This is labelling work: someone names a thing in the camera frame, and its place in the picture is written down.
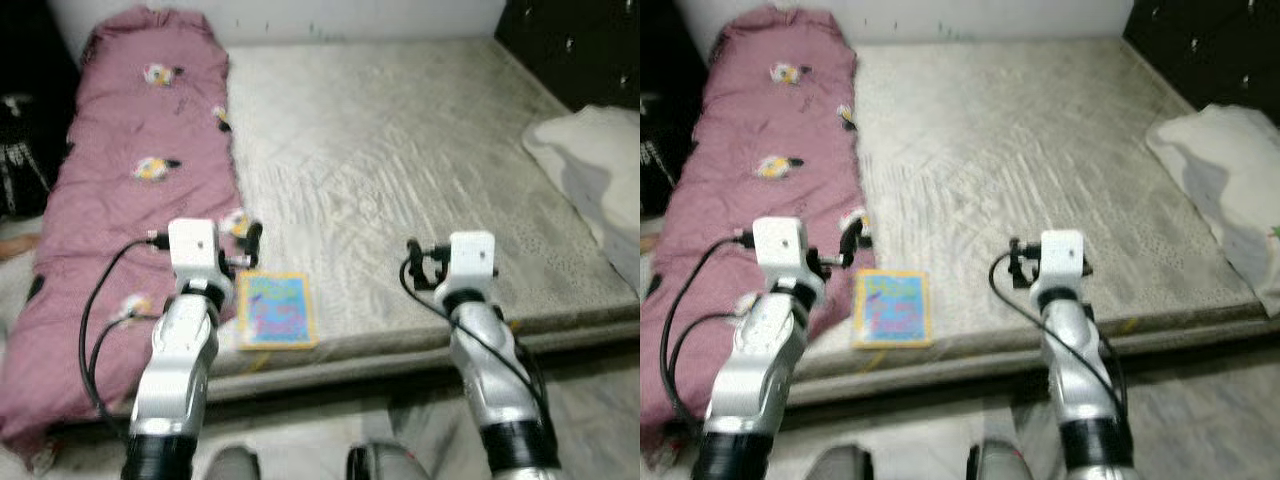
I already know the colourful children's book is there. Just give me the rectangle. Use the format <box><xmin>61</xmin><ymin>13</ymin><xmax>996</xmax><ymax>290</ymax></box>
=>
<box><xmin>852</xmin><ymin>268</ymin><xmax>934</xmax><ymax>350</ymax></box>
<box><xmin>238</xmin><ymin>270</ymin><xmax>320</xmax><ymax>352</ymax></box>

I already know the grey patterned mattress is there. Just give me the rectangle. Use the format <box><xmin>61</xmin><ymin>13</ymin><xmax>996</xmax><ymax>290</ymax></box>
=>
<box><xmin>20</xmin><ymin>38</ymin><xmax>641</xmax><ymax>412</ymax></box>
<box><xmin>790</xmin><ymin>38</ymin><xmax>1280</xmax><ymax>407</ymax></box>

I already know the pink cartoon print blanket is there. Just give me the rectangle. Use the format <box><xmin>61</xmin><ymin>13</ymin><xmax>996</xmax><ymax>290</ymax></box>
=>
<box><xmin>0</xmin><ymin>5</ymin><xmax>264</xmax><ymax>467</ymax></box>
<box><xmin>640</xmin><ymin>5</ymin><xmax>880</xmax><ymax>472</ymax></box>

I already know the grey right robot leg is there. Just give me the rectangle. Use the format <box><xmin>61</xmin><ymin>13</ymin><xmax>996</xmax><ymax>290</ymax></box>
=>
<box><xmin>345</xmin><ymin>442</ymin><xmax>442</xmax><ymax>480</ymax></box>
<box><xmin>965</xmin><ymin>440</ymin><xmax>1047</xmax><ymax>480</ymax></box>

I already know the grey robot leg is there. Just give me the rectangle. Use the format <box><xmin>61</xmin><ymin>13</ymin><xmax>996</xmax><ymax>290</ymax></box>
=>
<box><xmin>345</xmin><ymin>442</ymin><xmax>442</xmax><ymax>480</ymax></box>
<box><xmin>965</xmin><ymin>440</ymin><xmax>1047</xmax><ymax>480</ymax></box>
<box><xmin>200</xmin><ymin>445</ymin><xmax>264</xmax><ymax>480</ymax></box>
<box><xmin>805</xmin><ymin>445</ymin><xmax>867</xmax><ymax>480</ymax></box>

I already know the white pillow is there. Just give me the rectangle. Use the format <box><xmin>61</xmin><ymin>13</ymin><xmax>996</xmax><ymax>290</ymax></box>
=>
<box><xmin>522</xmin><ymin>105</ymin><xmax>641</xmax><ymax>292</ymax></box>
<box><xmin>1145</xmin><ymin>103</ymin><xmax>1280</xmax><ymax>317</ymax></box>

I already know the dark printed clothing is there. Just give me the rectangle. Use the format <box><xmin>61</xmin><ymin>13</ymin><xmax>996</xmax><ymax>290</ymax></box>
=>
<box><xmin>640</xmin><ymin>0</ymin><xmax>717</xmax><ymax>223</ymax></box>
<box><xmin>0</xmin><ymin>0</ymin><xmax>82</xmax><ymax>223</ymax></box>

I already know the grey left robot leg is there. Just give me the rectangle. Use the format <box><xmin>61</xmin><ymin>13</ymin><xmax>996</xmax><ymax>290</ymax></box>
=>
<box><xmin>200</xmin><ymin>445</ymin><xmax>264</xmax><ymax>480</ymax></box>
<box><xmin>805</xmin><ymin>445</ymin><xmax>867</xmax><ymax>480</ymax></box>

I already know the black tufted headboard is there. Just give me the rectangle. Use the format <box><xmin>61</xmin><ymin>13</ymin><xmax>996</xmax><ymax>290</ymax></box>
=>
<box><xmin>1120</xmin><ymin>0</ymin><xmax>1280</xmax><ymax>114</ymax></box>
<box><xmin>495</xmin><ymin>0</ymin><xmax>641</xmax><ymax>114</ymax></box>

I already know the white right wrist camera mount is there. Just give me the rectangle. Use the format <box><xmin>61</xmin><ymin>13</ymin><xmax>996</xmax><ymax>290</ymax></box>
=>
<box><xmin>445</xmin><ymin>232</ymin><xmax>499</xmax><ymax>302</ymax></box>
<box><xmin>1040</xmin><ymin>230</ymin><xmax>1090</xmax><ymax>297</ymax></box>

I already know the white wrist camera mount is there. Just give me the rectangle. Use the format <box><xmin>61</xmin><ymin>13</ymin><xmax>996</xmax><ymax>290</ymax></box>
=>
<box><xmin>752</xmin><ymin>217</ymin><xmax>810</xmax><ymax>294</ymax></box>
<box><xmin>445</xmin><ymin>232</ymin><xmax>499</xmax><ymax>302</ymax></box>
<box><xmin>1040</xmin><ymin>230</ymin><xmax>1090</xmax><ymax>297</ymax></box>
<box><xmin>167</xmin><ymin>218</ymin><xmax>224</xmax><ymax>297</ymax></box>

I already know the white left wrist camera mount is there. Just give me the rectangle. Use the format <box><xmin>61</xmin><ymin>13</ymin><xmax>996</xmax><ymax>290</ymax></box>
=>
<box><xmin>167</xmin><ymin>218</ymin><xmax>224</xmax><ymax>297</ymax></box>
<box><xmin>752</xmin><ymin>217</ymin><xmax>810</xmax><ymax>294</ymax></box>

